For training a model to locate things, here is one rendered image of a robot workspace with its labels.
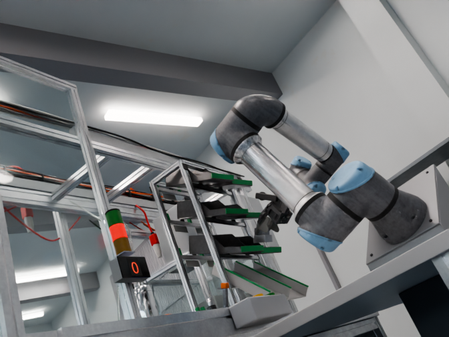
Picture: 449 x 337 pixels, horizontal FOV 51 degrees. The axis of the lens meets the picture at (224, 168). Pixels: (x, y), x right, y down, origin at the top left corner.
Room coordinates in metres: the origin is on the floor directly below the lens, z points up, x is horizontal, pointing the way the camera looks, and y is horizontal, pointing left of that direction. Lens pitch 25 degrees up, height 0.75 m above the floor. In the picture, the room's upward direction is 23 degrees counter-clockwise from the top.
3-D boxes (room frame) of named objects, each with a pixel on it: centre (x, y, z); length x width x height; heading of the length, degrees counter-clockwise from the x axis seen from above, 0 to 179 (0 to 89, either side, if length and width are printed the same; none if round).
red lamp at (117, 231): (1.42, 0.40, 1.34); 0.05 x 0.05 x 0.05
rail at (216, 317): (1.22, 0.20, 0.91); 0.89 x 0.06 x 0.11; 153
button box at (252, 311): (1.36, 0.06, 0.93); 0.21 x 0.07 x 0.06; 153
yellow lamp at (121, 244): (1.42, 0.40, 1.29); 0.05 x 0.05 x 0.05
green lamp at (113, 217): (1.42, 0.40, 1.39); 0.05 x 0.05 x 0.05
